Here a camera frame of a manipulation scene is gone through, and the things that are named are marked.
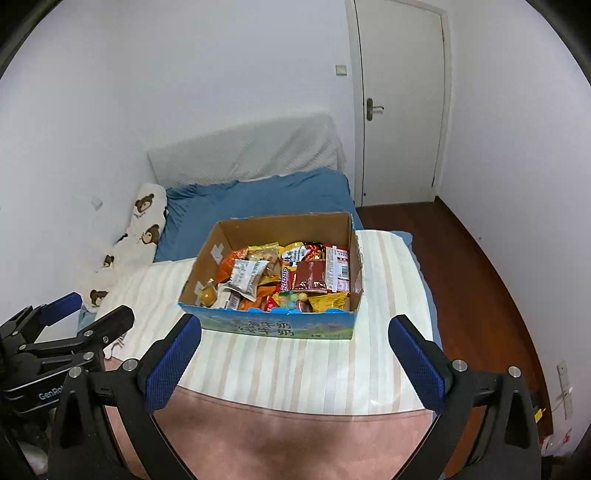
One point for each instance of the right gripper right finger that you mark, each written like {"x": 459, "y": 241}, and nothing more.
{"x": 507, "y": 443}

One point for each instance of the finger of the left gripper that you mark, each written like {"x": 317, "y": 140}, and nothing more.
{"x": 29, "y": 323}
{"x": 90, "y": 339}

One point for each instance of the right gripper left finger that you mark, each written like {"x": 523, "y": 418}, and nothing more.
{"x": 83, "y": 442}

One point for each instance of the white snack packet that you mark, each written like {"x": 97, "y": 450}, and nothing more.
{"x": 245, "y": 276}

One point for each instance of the dark red sauce packet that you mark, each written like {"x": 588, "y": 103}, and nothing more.
{"x": 310, "y": 277}

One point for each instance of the white bear print pillow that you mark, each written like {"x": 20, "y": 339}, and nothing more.
{"x": 135, "y": 249}

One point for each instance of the yellow jelly cup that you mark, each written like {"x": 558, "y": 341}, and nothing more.
{"x": 206, "y": 295}

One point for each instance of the striped cream pink blanket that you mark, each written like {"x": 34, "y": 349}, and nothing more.
{"x": 250, "y": 407}

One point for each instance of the cream red snack packet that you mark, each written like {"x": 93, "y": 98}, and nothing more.
{"x": 226, "y": 298}

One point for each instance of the orange snack packet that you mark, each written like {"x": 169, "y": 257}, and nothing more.
{"x": 262, "y": 292}
{"x": 225, "y": 268}

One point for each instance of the blue bed sheet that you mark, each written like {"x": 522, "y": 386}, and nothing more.
{"x": 193, "y": 210}

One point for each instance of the red candy packet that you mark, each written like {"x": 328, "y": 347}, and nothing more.
{"x": 270, "y": 303}

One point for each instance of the yellow biscuit bag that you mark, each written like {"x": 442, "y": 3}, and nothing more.
{"x": 270, "y": 253}

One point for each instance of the colourful gumball candy bag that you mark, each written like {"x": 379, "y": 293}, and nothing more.
{"x": 294, "y": 301}

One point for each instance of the cardboard milk carton box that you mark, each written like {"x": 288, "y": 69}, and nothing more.
{"x": 334, "y": 228}

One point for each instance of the yellow snack bag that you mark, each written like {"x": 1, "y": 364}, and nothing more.
{"x": 323, "y": 303}

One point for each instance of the instant noodle packet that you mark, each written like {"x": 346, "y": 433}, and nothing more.
{"x": 292, "y": 255}

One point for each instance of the red white noodle packet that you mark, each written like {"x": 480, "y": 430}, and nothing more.
{"x": 336, "y": 269}

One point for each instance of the grey padded headboard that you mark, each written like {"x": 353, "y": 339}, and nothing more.
{"x": 251, "y": 151}

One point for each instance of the white door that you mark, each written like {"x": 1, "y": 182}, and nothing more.
{"x": 406, "y": 67}

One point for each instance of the wall outlet with cable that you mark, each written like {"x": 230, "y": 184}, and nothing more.
{"x": 564, "y": 401}

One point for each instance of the white wall socket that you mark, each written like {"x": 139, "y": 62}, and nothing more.
{"x": 96, "y": 203}

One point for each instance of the metal door handle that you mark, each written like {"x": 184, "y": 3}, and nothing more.
{"x": 372, "y": 109}

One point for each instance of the white light switch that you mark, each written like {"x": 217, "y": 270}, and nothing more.
{"x": 340, "y": 70}

